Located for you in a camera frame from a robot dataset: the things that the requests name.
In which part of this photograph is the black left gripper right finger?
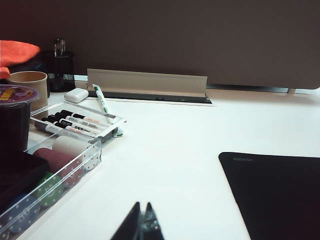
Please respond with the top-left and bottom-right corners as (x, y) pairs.
(139, 201), (165, 240)

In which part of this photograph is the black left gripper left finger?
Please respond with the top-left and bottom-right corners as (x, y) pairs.
(109, 201), (141, 240)

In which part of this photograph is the black mouse pad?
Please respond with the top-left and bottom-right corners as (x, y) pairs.
(218, 151), (320, 240)

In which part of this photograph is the clear acrylic chip case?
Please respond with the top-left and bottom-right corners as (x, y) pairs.
(0, 133), (104, 240)

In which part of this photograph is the green poker chip stack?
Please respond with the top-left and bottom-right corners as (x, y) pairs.
(34, 172), (65, 208)

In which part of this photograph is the red poker chip stack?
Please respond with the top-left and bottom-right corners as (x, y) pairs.
(33, 147), (84, 189)

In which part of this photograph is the white poker chip stack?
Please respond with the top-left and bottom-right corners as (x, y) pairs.
(50, 136), (102, 171)

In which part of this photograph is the blue poker chip stack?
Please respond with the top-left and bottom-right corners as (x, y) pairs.
(0, 193), (41, 234)

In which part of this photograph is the black rectangular box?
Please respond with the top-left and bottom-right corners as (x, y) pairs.
(0, 151), (51, 214)

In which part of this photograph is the black cap whiteboard marker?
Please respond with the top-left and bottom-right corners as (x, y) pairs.
(52, 121), (104, 135)
(54, 112), (109, 129)
(34, 122), (100, 139)
(60, 109), (115, 126)
(41, 116), (76, 126)

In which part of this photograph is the green white marker pen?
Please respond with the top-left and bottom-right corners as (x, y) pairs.
(92, 83), (111, 115)

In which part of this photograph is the white earbuds case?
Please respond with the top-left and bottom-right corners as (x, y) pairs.
(63, 88), (90, 103)

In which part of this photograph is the dark cup with purple lid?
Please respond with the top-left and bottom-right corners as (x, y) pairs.
(0, 84), (41, 154)

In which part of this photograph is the brown paper cup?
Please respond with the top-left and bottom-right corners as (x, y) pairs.
(6, 71), (49, 114)

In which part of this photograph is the black mesh pen holder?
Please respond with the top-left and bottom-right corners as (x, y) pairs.
(40, 50), (76, 93)

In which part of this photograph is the dark blue bag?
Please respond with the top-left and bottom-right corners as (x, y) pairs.
(6, 54), (49, 74)

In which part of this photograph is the grey desk divider panel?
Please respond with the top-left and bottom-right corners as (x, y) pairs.
(0, 0), (320, 90)

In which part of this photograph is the orange cloth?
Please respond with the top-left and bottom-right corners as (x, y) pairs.
(0, 39), (41, 80)

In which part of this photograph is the desk cable slot frame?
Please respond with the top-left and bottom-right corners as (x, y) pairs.
(99, 90), (218, 108)

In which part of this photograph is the beige cable tray flap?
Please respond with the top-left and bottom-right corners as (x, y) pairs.
(86, 68), (209, 100)

